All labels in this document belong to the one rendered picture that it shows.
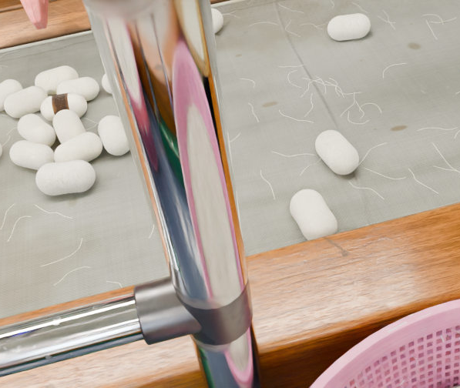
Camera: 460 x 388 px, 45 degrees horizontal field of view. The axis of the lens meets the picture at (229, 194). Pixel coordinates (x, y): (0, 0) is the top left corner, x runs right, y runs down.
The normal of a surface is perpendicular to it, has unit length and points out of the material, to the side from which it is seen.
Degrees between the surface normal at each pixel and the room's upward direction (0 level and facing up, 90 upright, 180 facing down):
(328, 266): 0
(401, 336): 75
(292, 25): 0
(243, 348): 90
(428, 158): 0
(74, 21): 45
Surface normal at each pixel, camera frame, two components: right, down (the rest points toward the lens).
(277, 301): -0.11, -0.68
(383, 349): 0.42, 0.41
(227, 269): 0.64, 0.51
